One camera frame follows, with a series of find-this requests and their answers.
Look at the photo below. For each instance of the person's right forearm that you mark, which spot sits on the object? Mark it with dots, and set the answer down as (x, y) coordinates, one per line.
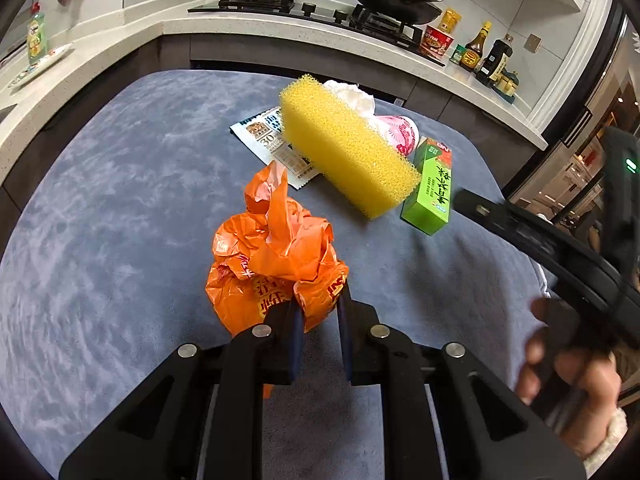
(612, 435)

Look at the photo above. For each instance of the yellow seasoning packet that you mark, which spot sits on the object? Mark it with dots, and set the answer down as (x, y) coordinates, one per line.
(450, 20)

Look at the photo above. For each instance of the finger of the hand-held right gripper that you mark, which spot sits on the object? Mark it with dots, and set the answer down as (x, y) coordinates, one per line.
(525, 230)

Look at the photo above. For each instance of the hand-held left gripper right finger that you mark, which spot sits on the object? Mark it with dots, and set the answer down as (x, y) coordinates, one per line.
(346, 345)

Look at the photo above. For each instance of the crumpled white tissue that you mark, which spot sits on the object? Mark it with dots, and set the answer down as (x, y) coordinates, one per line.
(352, 96)

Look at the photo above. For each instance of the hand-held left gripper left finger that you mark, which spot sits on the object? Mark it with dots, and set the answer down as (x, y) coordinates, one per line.
(295, 345)

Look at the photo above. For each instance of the orange plastic bag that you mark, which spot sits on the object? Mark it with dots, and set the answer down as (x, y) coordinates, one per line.
(270, 260)

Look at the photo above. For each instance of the black pan with lid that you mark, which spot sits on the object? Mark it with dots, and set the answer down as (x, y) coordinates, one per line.
(390, 0)

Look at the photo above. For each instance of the red instant noodle cup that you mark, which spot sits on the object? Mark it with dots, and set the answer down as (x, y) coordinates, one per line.
(436, 40)

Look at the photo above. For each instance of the green cardboard box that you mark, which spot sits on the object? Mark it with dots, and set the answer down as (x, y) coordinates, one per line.
(430, 190)

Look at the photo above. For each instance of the yellow sponge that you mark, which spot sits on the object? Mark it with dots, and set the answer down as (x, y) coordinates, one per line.
(345, 145)

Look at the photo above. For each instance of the pink floral packet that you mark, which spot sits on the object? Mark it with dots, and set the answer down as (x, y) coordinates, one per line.
(400, 132)

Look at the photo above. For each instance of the glass sliding door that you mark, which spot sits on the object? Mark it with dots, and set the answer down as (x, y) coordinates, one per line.
(565, 180)

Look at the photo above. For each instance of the green dish soap bottle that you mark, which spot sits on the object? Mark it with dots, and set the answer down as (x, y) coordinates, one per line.
(37, 35)

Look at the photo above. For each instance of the person's right hand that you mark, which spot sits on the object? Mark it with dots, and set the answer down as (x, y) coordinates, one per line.
(585, 390)

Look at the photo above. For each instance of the wall socket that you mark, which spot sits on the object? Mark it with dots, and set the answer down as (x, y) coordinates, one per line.
(533, 43)

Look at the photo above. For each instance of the white plate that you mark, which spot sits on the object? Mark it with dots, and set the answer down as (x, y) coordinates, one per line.
(45, 65)

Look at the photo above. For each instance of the teal condiment jar set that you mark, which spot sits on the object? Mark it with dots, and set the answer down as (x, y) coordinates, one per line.
(507, 87)

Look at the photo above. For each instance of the flat printed sachet packet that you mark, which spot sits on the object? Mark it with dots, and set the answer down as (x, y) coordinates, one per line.
(260, 135)

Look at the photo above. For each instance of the small green-lid jar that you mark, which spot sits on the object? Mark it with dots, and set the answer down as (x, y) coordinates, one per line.
(458, 54)

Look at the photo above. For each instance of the black gas stove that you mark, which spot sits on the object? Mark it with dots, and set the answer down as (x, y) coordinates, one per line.
(300, 7)

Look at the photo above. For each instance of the dark soy sauce bottle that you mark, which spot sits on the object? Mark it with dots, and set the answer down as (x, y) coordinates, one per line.
(495, 62)

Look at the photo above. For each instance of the yellow-cap sauce bottle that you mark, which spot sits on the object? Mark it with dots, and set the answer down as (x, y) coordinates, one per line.
(472, 52)

